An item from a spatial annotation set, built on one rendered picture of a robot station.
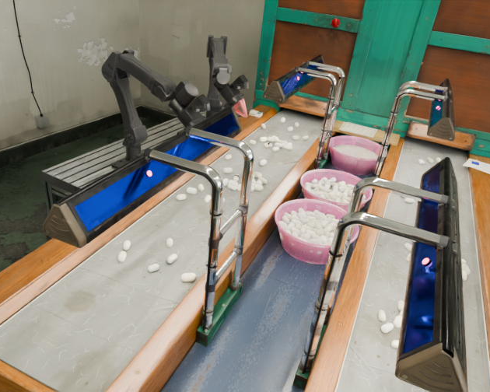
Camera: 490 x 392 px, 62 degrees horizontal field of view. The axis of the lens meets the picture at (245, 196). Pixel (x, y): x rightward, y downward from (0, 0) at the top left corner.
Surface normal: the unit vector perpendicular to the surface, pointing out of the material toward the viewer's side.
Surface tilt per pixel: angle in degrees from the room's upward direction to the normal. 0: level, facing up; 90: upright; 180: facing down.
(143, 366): 0
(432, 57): 90
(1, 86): 89
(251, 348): 0
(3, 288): 0
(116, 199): 58
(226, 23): 90
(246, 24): 90
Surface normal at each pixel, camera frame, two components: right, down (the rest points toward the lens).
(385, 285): 0.11, -0.86
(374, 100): -0.40, 0.42
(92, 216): 0.83, -0.22
